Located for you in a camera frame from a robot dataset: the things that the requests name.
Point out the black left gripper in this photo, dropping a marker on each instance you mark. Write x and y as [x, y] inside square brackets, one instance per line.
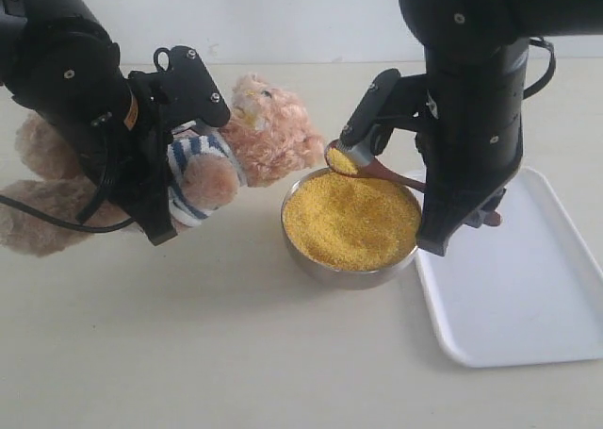
[77, 86]

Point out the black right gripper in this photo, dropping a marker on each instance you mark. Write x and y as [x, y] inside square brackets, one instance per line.
[468, 132]

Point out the dark brown wooden spoon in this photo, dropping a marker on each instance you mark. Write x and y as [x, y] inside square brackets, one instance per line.
[353, 165]

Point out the tan teddy bear striped sweater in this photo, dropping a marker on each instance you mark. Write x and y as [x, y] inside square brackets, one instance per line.
[269, 136]

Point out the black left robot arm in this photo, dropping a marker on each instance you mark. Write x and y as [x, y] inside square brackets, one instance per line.
[25, 23]

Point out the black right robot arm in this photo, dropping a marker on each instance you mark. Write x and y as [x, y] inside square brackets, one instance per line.
[471, 31]

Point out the steel bowl of yellow millet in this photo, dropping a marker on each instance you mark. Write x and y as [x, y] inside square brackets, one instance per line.
[350, 233]

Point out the white rectangular plastic tray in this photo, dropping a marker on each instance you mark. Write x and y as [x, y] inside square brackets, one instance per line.
[528, 292]

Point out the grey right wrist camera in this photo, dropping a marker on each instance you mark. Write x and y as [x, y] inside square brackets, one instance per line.
[370, 146]

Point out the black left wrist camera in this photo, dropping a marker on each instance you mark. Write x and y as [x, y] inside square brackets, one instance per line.
[179, 90]

